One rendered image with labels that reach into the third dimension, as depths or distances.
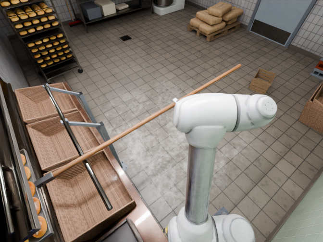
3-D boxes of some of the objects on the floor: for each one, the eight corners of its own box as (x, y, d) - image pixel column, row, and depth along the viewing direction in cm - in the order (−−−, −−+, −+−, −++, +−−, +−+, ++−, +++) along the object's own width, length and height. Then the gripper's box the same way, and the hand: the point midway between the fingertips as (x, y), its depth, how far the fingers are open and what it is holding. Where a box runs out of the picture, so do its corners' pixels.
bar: (134, 233, 179) (105, 211, 87) (86, 147, 241) (40, 81, 148) (158, 212, 191) (155, 175, 98) (106, 136, 253) (75, 68, 160)
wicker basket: (292, 117, 275) (304, 106, 254) (305, 100, 299) (316, 88, 277) (326, 136, 254) (341, 125, 232) (337, 116, 278) (352, 104, 256)
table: (86, 33, 445) (72, -8, 374) (75, 23, 484) (60, -17, 413) (155, 13, 527) (154, -24, 456) (141, 5, 566) (138, -31, 495)
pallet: (208, 42, 422) (210, 36, 411) (187, 30, 461) (187, 24, 450) (239, 28, 467) (241, 22, 456) (217, 18, 506) (218, 13, 495)
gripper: (193, 114, 113) (170, 95, 124) (190, 128, 125) (169, 109, 137) (201, 109, 116) (178, 90, 127) (197, 123, 128) (176, 105, 140)
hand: (176, 102), depth 130 cm, fingers closed on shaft, 3 cm apart
